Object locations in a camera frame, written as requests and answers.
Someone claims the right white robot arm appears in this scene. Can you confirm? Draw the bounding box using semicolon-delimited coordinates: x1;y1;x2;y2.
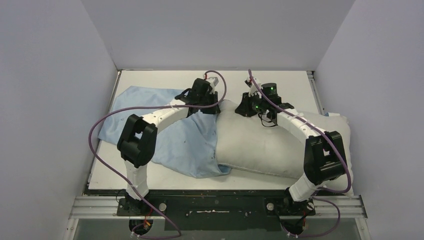
235;80;349;214

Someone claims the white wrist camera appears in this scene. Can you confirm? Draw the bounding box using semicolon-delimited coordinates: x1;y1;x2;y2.
244;77;262;97
205;76;220;93

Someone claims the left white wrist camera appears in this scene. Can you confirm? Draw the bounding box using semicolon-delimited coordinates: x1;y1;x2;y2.
205;76;220;93

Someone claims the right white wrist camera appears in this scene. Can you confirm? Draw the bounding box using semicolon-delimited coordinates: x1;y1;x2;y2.
244;77;262;97

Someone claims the white pillow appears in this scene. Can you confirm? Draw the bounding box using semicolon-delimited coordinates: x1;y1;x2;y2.
213;98;355;196

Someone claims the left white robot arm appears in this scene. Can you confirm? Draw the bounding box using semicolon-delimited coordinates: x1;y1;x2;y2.
117;77;220;215

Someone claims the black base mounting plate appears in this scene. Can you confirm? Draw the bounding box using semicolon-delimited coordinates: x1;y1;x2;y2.
71;190;316;231

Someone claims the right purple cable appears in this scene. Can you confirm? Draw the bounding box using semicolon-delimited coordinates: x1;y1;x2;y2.
247;68;353;195

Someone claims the light blue pillowcase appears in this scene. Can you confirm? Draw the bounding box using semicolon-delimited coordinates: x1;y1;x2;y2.
98;86;231;179

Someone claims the black loop cable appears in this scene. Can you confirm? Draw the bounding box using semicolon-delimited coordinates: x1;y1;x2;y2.
258;112;279;128

